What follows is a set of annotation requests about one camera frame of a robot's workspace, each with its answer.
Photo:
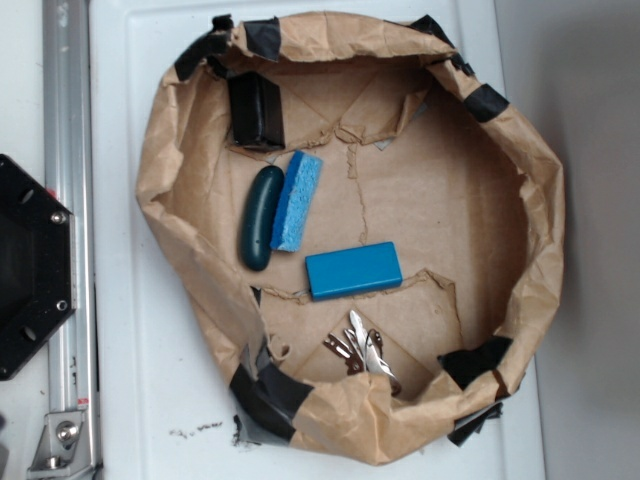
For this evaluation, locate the black rectangular box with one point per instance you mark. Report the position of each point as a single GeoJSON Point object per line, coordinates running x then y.
{"type": "Point", "coordinates": [256, 113]}

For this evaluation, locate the dark green oval case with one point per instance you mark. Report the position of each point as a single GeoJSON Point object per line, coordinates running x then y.
{"type": "Point", "coordinates": [258, 217]}

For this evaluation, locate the aluminium extrusion rail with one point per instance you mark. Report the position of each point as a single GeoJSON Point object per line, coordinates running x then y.
{"type": "Point", "coordinates": [72, 350]}

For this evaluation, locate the brown paper bag bin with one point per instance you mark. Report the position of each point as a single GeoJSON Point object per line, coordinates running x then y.
{"type": "Point", "coordinates": [416, 151]}

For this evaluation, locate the blue sponge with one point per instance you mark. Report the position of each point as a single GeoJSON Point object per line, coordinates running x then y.
{"type": "Point", "coordinates": [301, 181]}

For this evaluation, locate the blue rectangular box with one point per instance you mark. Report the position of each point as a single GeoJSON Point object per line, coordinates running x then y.
{"type": "Point", "coordinates": [353, 271]}

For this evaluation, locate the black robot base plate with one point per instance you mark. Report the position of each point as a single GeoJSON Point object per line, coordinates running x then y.
{"type": "Point", "coordinates": [36, 267]}

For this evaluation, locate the metal corner bracket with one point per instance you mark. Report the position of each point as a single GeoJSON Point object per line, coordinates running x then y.
{"type": "Point", "coordinates": [63, 451]}

